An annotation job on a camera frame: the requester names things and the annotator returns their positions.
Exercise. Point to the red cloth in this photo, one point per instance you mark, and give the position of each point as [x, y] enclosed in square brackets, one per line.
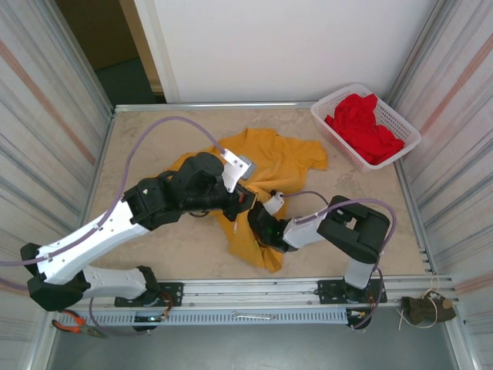
[358, 123]

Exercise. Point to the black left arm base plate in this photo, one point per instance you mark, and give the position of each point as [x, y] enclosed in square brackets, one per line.
[173, 293]

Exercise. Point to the aluminium mounting rail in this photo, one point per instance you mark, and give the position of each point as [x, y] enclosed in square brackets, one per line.
[250, 289]

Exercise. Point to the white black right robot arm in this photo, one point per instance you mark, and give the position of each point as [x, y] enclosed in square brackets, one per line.
[358, 231]

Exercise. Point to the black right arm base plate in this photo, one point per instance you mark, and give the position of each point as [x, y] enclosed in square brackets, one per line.
[327, 291]

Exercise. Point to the mustard yellow t-shirt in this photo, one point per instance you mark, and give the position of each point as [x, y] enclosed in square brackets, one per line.
[285, 154]

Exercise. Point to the striped enclosure side panel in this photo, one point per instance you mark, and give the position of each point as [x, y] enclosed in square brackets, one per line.
[454, 154]
[38, 154]

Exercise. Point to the aluminium table edge frame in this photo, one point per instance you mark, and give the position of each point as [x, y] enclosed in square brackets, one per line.
[212, 105]

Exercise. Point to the small controller board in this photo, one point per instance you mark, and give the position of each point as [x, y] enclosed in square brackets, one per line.
[148, 318]
[358, 316]

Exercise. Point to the small silver wrench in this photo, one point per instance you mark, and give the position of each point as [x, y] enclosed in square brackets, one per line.
[254, 316]

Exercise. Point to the white door frame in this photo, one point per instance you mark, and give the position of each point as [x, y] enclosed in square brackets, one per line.
[154, 46]

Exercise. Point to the white plastic mesh basket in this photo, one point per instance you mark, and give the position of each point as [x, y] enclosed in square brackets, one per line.
[400, 127]

